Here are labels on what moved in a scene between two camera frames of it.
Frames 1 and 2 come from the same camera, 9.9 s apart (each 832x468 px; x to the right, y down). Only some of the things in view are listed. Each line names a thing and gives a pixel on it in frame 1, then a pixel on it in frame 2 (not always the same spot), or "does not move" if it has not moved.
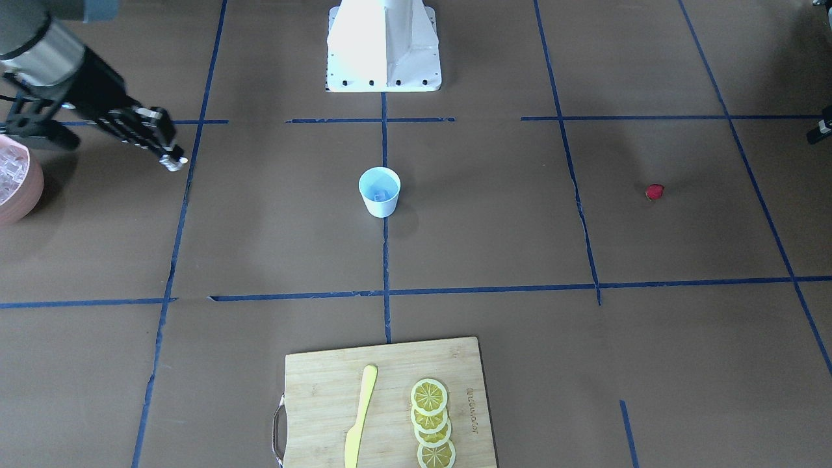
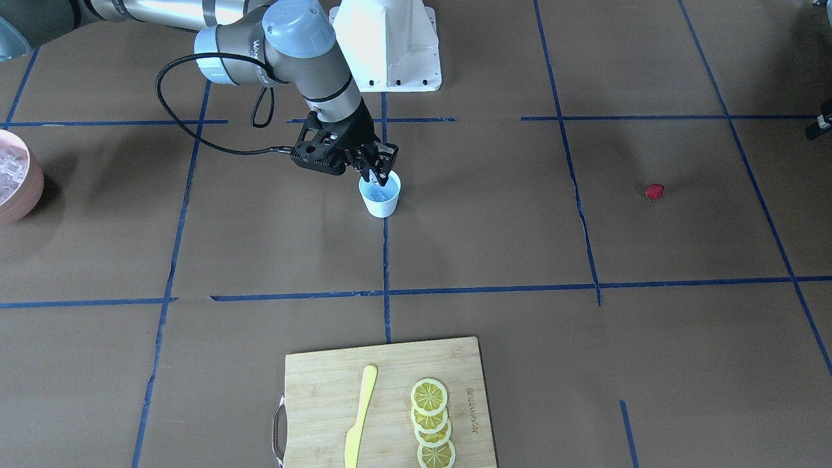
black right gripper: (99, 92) -> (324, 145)
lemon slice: (429, 395) does not move
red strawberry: (655, 191) does not move
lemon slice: (429, 424) does not move
